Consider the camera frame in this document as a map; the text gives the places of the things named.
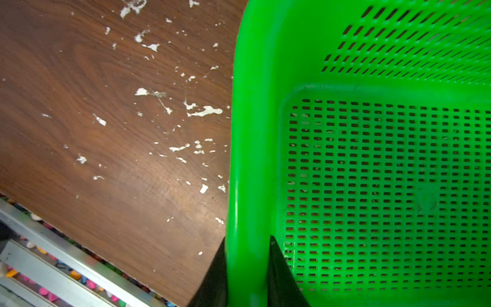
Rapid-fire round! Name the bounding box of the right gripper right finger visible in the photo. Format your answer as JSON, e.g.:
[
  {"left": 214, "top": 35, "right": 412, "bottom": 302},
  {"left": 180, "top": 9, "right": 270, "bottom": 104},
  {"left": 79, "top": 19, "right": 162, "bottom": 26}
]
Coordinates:
[{"left": 267, "top": 235, "right": 309, "bottom": 307}]

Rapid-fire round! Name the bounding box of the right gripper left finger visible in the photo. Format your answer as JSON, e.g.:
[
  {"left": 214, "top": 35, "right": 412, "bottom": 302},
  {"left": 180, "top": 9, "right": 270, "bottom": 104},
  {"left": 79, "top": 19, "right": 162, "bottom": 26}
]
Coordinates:
[{"left": 187, "top": 239, "right": 228, "bottom": 307}]

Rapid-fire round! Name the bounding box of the green plastic basket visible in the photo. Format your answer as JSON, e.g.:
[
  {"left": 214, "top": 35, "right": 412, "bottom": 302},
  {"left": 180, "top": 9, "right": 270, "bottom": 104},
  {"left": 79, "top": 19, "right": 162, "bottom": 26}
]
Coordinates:
[{"left": 225, "top": 1, "right": 490, "bottom": 306}]

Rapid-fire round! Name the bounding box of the metal base rail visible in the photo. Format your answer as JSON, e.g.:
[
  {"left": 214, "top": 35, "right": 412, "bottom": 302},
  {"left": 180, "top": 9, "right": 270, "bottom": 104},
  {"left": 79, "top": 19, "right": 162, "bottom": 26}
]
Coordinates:
[{"left": 1, "top": 198, "right": 168, "bottom": 306}]

